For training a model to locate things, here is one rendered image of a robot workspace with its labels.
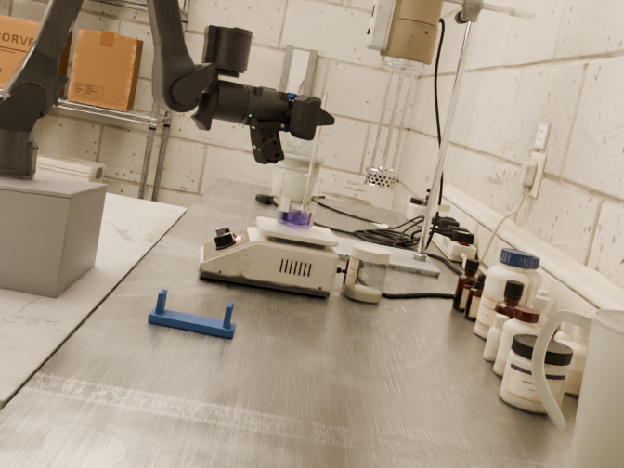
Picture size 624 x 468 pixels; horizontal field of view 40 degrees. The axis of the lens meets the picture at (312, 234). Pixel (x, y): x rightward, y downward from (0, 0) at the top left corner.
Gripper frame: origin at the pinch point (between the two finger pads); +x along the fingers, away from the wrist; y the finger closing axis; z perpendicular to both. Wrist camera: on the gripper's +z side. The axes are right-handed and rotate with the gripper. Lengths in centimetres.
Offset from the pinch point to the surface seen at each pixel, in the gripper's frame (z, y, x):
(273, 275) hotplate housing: 23.5, 6.5, -4.9
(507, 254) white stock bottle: 13.2, 24.8, 21.6
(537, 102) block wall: -11, -23, 63
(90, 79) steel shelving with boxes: 7, -219, 18
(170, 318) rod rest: 25.0, 25.8, -26.9
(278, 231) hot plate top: 17.1, 5.7, -5.1
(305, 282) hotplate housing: 23.8, 8.2, -0.4
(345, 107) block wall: -2, -207, 124
